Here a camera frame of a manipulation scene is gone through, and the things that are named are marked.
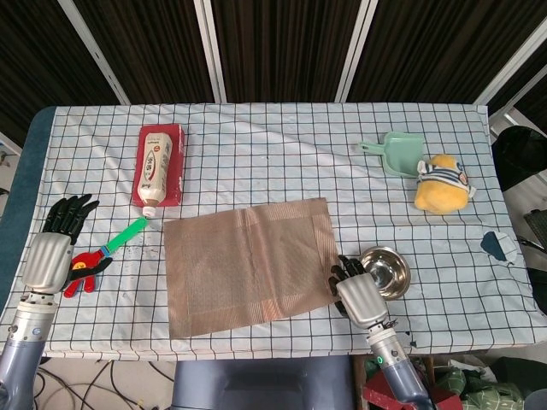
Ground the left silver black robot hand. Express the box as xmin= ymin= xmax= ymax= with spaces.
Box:
xmin=21 ymin=193 xmax=113 ymax=296

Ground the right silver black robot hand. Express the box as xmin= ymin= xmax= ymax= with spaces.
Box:
xmin=328 ymin=255 xmax=390 ymax=329

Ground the metal bowl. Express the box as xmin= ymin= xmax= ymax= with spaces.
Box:
xmin=357 ymin=246 xmax=411 ymax=302

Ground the brown woven placemat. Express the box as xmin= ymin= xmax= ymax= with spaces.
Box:
xmin=162 ymin=196 xmax=343 ymax=341

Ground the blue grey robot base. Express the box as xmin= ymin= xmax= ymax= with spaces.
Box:
xmin=173 ymin=354 xmax=356 ymax=410

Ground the green stick red hand toy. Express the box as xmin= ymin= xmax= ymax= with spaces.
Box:
xmin=62 ymin=216 xmax=149 ymax=299

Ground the red wooden crate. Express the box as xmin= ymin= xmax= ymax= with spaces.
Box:
xmin=362 ymin=370 xmax=463 ymax=410

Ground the yellow plush toy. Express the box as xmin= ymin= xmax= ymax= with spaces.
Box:
xmin=414 ymin=154 xmax=477 ymax=214

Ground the beige sauce bottle white cap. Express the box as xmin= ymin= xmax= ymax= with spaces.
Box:
xmin=132 ymin=132 xmax=174 ymax=217

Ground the green patterned cloth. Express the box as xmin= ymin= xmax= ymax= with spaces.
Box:
xmin=431 ymin=358 xmax=529 ymax=410

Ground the green plastic dustpan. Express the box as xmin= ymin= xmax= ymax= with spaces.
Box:
xmin=357 ymin=132 xmax=425 ymax=179

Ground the red box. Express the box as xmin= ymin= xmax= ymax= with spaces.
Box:
xmin=130 ymin=123 xmax=186 ymax=209

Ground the white black checked tablecloth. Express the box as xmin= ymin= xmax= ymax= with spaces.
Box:
xmin=0 ymin=102 xmax=535 ymax=358

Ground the black bag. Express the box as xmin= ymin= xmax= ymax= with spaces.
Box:
xmin=491 ymin=126 xmax=547 ymax=193

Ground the black floor cable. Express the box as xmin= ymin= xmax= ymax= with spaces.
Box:
xmin=76 ymin=360 xmax=172 ymax=410

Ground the white slanted frame post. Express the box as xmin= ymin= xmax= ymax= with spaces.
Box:
xmin=57 ymin=0 xmax=131 ymax=105
xmin=473 ymin=19 xmax=547 ymax=106

